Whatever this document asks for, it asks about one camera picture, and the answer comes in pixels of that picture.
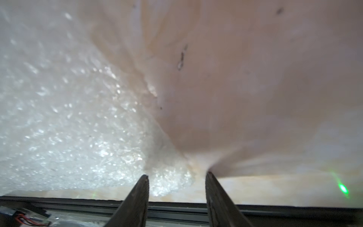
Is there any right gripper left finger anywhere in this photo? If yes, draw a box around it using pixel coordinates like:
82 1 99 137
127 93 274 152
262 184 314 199
105 175 149 227

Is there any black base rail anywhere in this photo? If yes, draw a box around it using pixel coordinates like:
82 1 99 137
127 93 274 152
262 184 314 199
1 196 363 227

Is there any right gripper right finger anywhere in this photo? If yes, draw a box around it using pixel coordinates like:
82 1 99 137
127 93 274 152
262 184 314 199
205 172 253 227

